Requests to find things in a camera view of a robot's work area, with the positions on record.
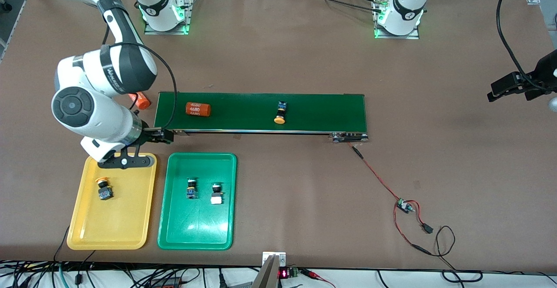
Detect black table cable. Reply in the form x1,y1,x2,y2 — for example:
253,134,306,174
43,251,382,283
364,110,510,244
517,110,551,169
300,0,383,13

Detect thick black cable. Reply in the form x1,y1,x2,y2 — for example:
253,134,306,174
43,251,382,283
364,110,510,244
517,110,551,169
376,270,557,288

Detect orange cylinder printed 4680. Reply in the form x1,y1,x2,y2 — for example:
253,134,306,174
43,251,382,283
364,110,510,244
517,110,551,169
185,101,212,118
128,92,152,109

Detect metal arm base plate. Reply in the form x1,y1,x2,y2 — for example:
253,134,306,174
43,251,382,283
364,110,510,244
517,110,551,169
373,0,421,40
144,0,193,35

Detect red clip lead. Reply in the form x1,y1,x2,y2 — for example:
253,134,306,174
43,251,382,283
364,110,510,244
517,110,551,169
302,269,336,288

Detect black cable with plug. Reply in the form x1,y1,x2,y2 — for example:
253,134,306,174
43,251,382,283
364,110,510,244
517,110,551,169
76,250,96,285

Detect green conveyor belt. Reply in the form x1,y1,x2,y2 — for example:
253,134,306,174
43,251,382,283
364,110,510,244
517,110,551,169
152,91,370,144

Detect tangled black cables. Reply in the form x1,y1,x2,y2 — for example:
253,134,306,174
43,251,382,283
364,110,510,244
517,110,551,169
0,260,262,288

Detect teal cable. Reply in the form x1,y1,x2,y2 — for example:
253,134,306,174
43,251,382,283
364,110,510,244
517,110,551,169
57,263,70,288

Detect red black twisted wire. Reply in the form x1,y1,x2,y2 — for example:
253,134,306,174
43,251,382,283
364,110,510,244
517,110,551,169
347,142,403,202

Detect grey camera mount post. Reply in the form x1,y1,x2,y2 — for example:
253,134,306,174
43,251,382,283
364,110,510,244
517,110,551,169
251,255,282,288

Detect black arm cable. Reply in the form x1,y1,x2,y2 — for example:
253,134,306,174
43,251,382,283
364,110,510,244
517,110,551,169
496,0,557,93
102,27,178,130

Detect thin black wire loop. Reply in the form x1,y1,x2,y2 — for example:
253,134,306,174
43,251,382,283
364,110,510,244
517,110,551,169
429,225,456,271

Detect thin black cable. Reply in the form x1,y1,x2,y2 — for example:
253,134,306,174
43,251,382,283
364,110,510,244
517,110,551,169
53,226,71,263

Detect thin red wire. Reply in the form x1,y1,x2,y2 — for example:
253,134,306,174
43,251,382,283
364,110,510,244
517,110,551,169
393,200,432,256

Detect green plastic tray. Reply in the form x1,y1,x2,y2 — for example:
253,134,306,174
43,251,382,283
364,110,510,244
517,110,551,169
157,152,238,251

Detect small metal bracket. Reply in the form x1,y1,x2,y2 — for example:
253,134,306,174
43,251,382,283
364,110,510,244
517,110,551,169
262,251,287,268

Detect yellow plastic tray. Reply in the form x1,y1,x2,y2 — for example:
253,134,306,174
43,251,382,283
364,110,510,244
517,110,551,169
67,153,158,251

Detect yellow capped push button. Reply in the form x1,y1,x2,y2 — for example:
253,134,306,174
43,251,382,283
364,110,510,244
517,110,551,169
95,177,114,201
274,101,289,125

